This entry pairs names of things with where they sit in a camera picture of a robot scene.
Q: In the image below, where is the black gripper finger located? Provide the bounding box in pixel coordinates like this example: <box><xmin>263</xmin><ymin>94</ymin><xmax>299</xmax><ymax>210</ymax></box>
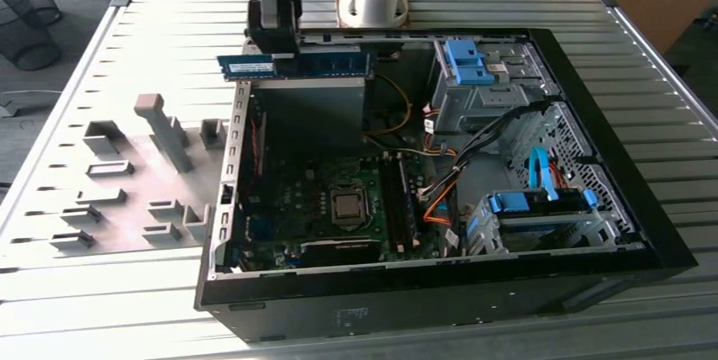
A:
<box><xmin>272</xmin><ymin>51</ymin><xmax>298</xmax><ymax>80</ymax></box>

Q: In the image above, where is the blue RAM stick white label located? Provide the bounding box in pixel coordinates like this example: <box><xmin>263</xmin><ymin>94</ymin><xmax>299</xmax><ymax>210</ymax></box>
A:
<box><xmin>216</xmin><ymin>50</ymin><xmax>377</xmax><ymax>82</ymax></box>

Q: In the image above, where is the black RAM slot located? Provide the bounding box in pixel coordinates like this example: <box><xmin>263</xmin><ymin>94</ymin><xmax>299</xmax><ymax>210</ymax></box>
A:
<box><xmin>381</xmin><ymin>149</ymin><xmax>406</xmax><ymax>252</ymax></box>

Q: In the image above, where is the grey power supply unit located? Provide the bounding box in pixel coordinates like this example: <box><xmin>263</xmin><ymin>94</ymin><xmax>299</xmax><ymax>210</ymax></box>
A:
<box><xmin>250</xmin><ymin>42</ymin><xmax>370</xmax><ymax>149</ymax></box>

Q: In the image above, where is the CPU socket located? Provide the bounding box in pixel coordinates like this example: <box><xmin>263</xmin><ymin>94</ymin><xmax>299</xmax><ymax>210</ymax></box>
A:
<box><xmin>327</xmin><ymin>183</ymin><xmax>373</xmax><ymax>229</ymax></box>

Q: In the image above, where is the blue drive bay latch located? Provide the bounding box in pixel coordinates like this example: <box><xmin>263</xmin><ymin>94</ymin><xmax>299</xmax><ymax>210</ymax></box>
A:
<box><xmin>442</xmin><ymin>40</ymin><xmax>498</xmax><ymax>86</ymax></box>

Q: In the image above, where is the green motherboard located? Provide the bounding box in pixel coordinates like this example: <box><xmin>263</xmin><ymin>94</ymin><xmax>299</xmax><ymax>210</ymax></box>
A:
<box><xmin>238</xmin><ymin>140</ymin><xmax>450</xmax><ymax>271</ymax></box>

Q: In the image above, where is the silver CPU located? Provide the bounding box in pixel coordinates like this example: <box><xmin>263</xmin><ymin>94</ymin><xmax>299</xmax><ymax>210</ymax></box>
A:
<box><xmin>334</xmin><ymin>192</ymin><xmax>365</xmax><ymax>219</ymax></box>

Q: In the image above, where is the grey metal drive cage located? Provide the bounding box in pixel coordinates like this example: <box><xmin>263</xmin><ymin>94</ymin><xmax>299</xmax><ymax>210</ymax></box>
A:
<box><xmin>431</xmin><ymin>38</ymin><xmax>562</xmax><ymax>136</ymax></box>

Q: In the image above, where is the grey plastic parts rack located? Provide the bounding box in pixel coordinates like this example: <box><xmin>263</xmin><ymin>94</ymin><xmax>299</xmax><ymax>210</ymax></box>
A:
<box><xmin>47</xmin><ymin>93</ymin><xmax>231</xmax><ymax>257</ymax></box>

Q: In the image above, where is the black graphics card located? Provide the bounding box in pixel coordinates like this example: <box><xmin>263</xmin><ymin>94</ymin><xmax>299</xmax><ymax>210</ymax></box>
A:
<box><xmin>296</xmin><ymin>238</ymin><xmax>383</xmax><ymax>267</ymax></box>

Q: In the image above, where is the hard disk in blue carrier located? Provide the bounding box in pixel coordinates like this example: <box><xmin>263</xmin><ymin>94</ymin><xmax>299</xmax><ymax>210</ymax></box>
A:
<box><xmin>485</xmin><ymin>188</ymin><xmax>599</xmax><ymax>217</ymax></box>

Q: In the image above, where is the black open PC case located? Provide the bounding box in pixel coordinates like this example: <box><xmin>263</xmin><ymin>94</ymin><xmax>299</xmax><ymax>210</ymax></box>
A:
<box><xmin>194</xmin><ymin>26</ymin><xmax>701</xmax><ymax>344</ymax></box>

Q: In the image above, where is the grey metal disk bay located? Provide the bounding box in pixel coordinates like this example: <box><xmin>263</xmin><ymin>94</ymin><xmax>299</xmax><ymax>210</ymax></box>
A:
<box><xmin>459</xmin><ymin>191</ymin><xmax>625</xmax><ymax>257</ymax></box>

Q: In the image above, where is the thin yellow wire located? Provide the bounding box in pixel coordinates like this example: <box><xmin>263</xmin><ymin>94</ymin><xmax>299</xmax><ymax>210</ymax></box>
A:
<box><xmin>363</xmin><ymin>73</ymin><xmax>414</xmax><ymax>136</ymax></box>

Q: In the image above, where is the coloured power wire bundle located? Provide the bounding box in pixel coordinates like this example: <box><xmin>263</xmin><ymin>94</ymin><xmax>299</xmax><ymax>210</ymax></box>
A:
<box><xmin>363</xmin><ymin>132</ymin><xmax>459</xmax><ymax>159</ymax></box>

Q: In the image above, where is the black wire bundle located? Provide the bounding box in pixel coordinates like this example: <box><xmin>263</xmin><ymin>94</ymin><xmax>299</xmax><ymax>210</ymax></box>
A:
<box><xmin>418</xmin><ymin>101</ymin><xmax>554</xmax><ymax>204</ymax></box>

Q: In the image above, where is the black wire mesh bin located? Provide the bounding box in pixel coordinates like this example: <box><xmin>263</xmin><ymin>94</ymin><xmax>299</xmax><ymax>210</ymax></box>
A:
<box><xmin>0</xmin><ymin>0</ymin><xmax>64</xmax><ymax>71</ymax></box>

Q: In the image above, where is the orange wire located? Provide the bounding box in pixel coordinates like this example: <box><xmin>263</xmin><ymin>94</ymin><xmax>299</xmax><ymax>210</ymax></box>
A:
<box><xmin>423</xmin><ymin>189</ymin><xmax>454</xmax><ymax>225</ymax></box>

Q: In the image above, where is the blue flat data wire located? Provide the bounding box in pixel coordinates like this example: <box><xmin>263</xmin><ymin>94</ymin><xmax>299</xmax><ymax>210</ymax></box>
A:
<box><xmin>529</xmin><ymin>147</ymin><xmax>559</xmax><ymax>202</ymax></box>

